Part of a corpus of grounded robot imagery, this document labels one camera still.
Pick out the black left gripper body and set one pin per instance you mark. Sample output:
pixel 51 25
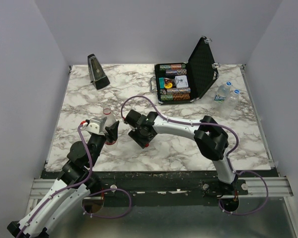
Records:
pixel 95 142

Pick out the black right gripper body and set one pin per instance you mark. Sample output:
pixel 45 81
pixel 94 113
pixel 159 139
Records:
pixel 138 137

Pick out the red label water bottle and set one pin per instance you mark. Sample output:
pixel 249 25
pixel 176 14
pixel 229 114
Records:
pixel 110 119

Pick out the Pocari Sweat clear bottle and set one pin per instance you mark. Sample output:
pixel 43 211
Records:
pixel 222 93

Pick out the clear unlabelled plastic bottle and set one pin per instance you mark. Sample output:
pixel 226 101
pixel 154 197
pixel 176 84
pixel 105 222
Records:
pixel 229 105

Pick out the white blue Pocari cap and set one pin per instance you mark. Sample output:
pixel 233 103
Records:
pixel 229 83

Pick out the white blue Pocari cap spare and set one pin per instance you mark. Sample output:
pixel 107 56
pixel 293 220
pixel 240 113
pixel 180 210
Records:
pixel 236 91

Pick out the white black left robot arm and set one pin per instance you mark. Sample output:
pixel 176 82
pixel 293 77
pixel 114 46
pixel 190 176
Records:
pixel 75 181

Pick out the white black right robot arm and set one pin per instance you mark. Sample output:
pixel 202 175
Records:
pixel 211 139

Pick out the black poker chip case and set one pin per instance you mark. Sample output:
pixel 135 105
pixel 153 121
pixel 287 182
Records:
pixel 185 82

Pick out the black metronome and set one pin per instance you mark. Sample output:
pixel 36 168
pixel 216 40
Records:
pixel 96 73

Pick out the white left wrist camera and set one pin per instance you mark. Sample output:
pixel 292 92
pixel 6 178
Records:
pixel 95 125

